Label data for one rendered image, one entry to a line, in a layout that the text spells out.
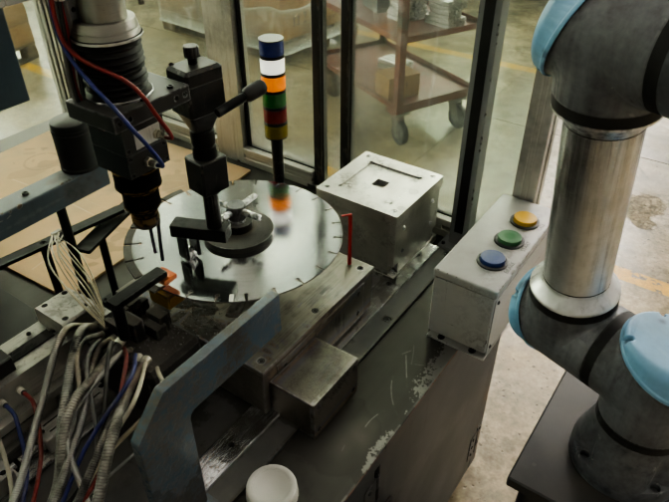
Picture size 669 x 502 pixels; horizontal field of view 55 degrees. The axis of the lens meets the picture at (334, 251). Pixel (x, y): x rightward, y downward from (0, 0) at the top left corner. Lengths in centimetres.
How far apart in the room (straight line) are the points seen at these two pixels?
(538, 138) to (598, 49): 54
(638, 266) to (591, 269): 191
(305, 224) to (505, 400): 119
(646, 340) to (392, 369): 40
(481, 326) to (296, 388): 32
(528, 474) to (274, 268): 46
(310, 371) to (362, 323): 20
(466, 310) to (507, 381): 108
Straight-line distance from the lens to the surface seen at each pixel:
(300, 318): 101
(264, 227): 102
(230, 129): 163
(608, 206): 78
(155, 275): 92
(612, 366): 89
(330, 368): 98
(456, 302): 106
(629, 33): 65
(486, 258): 106
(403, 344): 112
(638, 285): 265
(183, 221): 95
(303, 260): 96
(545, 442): 103
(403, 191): 123
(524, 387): 213
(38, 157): 180
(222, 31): 153
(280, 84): 121
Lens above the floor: 154
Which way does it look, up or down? 37 degrees down
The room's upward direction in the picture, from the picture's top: straight up
